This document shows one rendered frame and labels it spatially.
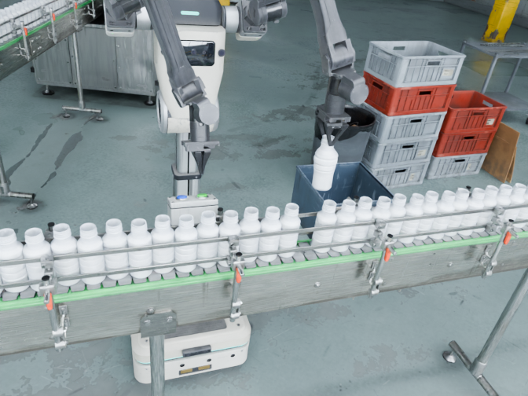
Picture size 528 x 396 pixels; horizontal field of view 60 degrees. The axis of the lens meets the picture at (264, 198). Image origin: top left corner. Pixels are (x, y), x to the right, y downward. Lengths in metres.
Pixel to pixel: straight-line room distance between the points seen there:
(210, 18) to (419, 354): 1.92
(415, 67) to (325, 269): 2.34
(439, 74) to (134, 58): 2.82
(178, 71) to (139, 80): 3.63
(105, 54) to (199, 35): 3.34
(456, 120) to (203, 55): 2.88
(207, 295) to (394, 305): 1.69
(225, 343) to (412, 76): 2.31
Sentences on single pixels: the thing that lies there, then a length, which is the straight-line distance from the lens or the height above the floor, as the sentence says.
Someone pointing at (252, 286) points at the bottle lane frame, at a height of 0.94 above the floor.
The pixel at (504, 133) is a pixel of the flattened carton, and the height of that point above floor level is 0.44.
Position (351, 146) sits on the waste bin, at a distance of 3.38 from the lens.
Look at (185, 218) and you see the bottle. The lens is 1.21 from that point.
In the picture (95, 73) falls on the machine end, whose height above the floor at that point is 0.29.
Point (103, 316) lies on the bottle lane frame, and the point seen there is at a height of 0.91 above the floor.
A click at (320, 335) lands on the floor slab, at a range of 2.52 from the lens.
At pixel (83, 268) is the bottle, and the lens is 1.23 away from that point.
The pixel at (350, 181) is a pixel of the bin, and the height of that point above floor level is 0.85.
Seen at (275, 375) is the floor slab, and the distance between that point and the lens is 2.32.
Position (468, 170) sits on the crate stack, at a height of 0.06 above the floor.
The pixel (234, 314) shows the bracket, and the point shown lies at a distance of 1.31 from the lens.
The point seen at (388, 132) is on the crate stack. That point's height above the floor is 0.54.
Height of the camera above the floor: 1.85
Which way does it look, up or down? 32 degrees down
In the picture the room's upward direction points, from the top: 7 degrees clockwise
